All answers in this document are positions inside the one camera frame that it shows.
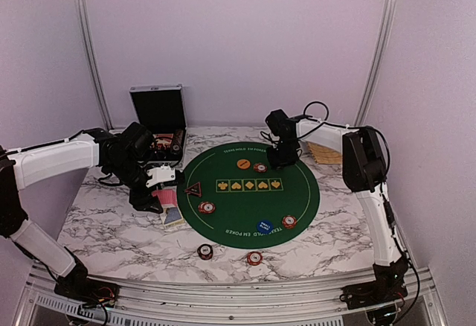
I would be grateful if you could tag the aluminium frame post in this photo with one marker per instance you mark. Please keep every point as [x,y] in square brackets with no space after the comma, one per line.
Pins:
[85,30]
[383,38]

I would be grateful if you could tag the woven yellow bamboo tray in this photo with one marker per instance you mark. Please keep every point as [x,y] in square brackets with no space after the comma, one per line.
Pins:
[324,155]

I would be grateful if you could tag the black triangular all-in button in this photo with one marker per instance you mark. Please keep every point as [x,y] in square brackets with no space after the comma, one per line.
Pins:
[194,190]

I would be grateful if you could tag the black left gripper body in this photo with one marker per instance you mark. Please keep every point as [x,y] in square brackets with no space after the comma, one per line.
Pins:
[139,199]

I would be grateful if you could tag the aluminium poker chip case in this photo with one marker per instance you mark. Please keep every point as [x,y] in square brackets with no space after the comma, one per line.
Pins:
[161,110]

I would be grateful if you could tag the orange big blind button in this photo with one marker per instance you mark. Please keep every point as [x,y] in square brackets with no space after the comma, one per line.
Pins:
[243,164]

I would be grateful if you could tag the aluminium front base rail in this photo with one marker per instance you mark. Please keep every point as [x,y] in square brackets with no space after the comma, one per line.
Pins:
[308,301]

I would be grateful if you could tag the red chip stack mat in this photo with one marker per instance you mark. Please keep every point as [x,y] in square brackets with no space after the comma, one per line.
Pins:
[206,207]
[289,221]

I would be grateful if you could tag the dark red 100 chip stack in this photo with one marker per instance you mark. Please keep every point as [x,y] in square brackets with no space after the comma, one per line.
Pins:
[205,251]

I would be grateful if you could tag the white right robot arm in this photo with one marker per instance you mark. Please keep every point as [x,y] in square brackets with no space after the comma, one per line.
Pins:
[364,171]

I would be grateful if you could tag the left aluminium frame post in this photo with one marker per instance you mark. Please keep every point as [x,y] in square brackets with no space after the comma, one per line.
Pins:
[85,30]

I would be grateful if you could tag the blue-backed playing card deck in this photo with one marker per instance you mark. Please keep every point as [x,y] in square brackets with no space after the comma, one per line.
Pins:
[172,217]

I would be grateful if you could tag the orange-red 5 chip stack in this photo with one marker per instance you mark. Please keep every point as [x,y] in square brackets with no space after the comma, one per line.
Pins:
[254,258]

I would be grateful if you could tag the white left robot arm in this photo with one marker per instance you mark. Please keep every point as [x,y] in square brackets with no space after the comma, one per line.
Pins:
[119,154]

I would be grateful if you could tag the right aluminium frame post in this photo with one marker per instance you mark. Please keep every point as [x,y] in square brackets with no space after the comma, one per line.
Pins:
[383,38]

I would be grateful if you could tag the red-backed playing card deck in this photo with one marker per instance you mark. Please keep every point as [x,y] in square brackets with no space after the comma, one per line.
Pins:
[166,197]

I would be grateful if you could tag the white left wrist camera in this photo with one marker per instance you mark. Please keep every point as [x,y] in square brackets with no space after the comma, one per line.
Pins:
[159,175]

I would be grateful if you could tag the green round poker mat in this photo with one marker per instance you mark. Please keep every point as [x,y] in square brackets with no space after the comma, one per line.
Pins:
[244,197]

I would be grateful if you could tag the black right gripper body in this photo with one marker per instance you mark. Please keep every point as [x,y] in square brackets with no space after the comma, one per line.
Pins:
[285,155]

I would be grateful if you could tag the blue small blind button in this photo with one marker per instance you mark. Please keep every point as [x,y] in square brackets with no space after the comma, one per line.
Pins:
[265,227]

